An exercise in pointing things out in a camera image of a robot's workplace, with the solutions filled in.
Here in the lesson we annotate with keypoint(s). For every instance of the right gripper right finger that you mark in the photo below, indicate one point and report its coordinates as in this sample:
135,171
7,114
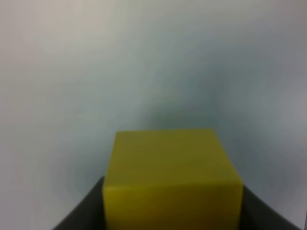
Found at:
256,215

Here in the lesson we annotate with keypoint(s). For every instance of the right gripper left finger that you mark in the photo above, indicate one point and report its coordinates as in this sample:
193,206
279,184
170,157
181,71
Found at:
88,214

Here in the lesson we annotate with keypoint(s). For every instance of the yellow block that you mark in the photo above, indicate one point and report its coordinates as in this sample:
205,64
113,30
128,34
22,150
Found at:
171,180

